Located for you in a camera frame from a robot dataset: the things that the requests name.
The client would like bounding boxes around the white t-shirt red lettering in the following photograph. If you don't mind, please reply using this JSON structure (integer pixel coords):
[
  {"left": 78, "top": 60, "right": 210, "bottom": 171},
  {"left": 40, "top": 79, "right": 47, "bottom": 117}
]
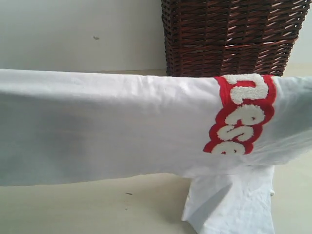
[{"left": 0, "top": 69, "right": 312, "bottom": 234}]

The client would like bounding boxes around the dark brown wicker basket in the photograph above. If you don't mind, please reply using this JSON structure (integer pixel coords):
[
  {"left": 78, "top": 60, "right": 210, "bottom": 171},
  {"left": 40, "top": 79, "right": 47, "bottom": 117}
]
[{"left": 161, "top": 0, "right": 311, "bottom": 78}]

